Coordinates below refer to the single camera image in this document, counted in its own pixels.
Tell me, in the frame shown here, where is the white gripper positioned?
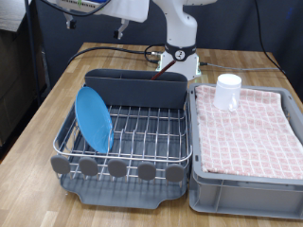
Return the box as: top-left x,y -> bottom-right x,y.
56,0 -> 151,41

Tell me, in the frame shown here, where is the brown wooden handle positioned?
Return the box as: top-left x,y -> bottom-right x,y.
150,60 -> 177,81

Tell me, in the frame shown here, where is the blue plate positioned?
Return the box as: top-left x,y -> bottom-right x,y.
74,86 -> 115,154

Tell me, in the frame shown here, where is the grey dish drying rack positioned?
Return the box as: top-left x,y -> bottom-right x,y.
59,103 -> 189,210

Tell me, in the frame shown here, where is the black vertical pole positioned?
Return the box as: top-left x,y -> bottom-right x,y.
24,0 -> 43,107

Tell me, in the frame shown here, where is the dark gray cutlery holder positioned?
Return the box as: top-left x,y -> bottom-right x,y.
84,68 -> 189,110

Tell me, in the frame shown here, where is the light gray textured sheet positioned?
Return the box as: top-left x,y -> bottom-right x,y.
0,0 -> 32,33

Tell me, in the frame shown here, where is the brown background cabinet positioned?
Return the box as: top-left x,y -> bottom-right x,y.
0,27 -> 48,148

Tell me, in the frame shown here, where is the dark partition panel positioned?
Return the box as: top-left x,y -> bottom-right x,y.
33,0 -> 303,88

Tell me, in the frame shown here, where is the white plastic mug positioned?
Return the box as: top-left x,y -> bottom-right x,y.
212,73 -> 242,113

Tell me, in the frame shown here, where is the pink checkered towel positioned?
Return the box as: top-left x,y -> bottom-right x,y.
194,84 -> 303,181

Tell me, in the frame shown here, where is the gray plastic crate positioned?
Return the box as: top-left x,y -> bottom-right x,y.
187,82 -> 303,220

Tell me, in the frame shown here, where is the thick black table cable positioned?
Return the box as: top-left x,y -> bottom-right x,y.
66,43 -> 168,65

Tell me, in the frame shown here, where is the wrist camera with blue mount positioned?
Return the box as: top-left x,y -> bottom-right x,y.
56,0 -> 110,11

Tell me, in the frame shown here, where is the metal wire dish rack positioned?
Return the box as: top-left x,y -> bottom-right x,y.
50,83 -> 194,189

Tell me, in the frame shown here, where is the black camera cable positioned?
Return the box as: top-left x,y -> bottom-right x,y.
39,0 -> 288,76

